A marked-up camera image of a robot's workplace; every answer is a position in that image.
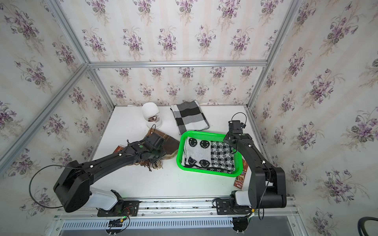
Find green plastic basket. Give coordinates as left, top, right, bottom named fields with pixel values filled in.
left=176, top=131, right=243, bottom=178

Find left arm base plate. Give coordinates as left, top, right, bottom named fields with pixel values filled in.
left=97, top=201, right=140, bottom=217

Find brown plaid fringed scarf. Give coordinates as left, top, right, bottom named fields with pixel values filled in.
left=134, top=128, right=180, bottom=172

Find grey black checked scarf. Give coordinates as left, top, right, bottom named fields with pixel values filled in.
left=170, top=100, right=210, bottom=135

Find smiley houndstooth black white scarf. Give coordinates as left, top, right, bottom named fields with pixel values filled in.
left=181, top=138, right=235, bottom=174

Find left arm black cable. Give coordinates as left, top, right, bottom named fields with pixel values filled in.
left=29, top=164, right=77, bottom=209

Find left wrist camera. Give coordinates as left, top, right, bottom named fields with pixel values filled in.
left=148, top=133, right=165, bottom=148

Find aluminium front rail frame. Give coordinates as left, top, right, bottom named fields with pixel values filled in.
left=44, top=197, right=309, bottom=236

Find right red flat box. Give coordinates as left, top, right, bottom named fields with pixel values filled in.
left=233, top=159, right=249, bottom=190

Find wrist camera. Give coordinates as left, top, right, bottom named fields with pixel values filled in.
left=228, top=120, right=245, bottom=134
left=148, top=133, right=165, bottom=148

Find red flat box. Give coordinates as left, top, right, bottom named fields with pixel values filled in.
left=114, top=145, right=125, bottom=153
left=233, top=159, right=249, bottom=190

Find left red flat box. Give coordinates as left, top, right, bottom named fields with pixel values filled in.
left=114, top=145, right=125, bottom=153

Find aluminium enclosure frame bars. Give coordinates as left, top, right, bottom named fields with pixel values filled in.
left=1, top=1, right=302, bottom=174

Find white mannequin head cup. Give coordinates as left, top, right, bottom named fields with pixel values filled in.
left=142, top=102, right=162, bottom=128

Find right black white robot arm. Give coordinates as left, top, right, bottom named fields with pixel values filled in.
left=223, top=120, right=287, bottom=209

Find small circuit board with wires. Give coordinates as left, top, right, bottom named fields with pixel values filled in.
left=105, top=216, right=131, bottom=236

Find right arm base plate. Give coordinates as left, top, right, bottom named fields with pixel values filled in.
left=212, top=198, right=252, bottom=215

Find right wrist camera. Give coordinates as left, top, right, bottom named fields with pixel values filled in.
left=228, top=120, right=245, bottom=134

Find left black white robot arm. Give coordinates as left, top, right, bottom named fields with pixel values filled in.
left=53, top=133, right=166, bottom=213

